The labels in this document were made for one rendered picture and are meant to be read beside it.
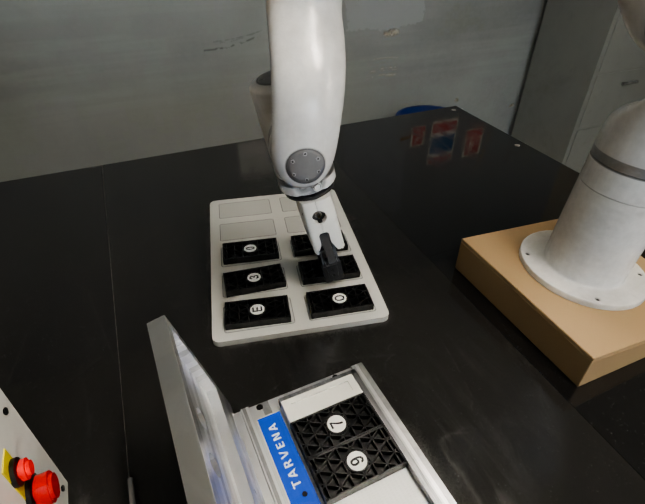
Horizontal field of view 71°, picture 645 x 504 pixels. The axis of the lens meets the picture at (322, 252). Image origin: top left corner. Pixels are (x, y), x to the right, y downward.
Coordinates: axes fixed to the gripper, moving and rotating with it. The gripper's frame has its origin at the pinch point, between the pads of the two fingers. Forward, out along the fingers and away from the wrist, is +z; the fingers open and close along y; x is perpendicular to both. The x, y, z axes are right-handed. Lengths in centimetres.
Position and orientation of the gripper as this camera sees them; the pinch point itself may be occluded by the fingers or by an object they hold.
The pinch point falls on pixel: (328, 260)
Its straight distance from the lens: 76.6
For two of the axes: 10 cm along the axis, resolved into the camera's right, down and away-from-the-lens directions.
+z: 2.0, 7.5, 6.3
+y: -2.1, -6.0, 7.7
